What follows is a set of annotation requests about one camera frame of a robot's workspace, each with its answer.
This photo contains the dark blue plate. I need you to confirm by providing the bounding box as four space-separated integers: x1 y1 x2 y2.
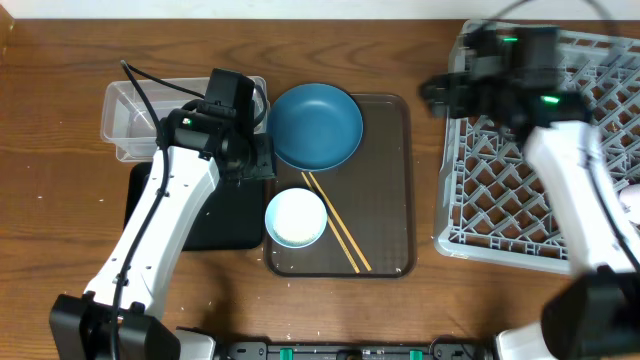
267 83 364 171

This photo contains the pink-tinted white cup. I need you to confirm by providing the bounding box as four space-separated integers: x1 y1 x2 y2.
619 184 640 225

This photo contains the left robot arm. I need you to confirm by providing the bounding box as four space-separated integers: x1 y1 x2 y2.
49 107 276 359

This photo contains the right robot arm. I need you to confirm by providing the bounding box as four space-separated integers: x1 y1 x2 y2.
418 71 639 359

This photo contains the grey dishwasher rack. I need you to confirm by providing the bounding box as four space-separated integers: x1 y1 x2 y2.
434 30 639 275

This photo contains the black plastic tray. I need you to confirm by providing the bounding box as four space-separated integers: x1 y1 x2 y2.
136 160 264 255

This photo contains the right wooden chopstick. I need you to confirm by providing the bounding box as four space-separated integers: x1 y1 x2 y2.
303 172 373 273

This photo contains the light blue bowl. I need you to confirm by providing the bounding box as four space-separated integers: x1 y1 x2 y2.
264 188 328 249

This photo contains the clear plastic bin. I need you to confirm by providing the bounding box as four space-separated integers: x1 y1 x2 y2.
100 75 272 164

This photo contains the brown serving tray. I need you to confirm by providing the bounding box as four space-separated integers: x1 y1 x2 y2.
264 94 417 278

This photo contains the left black cable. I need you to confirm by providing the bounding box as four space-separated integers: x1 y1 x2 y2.
109 59 269 360

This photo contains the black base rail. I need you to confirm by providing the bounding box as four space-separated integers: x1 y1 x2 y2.
213 337 497 360

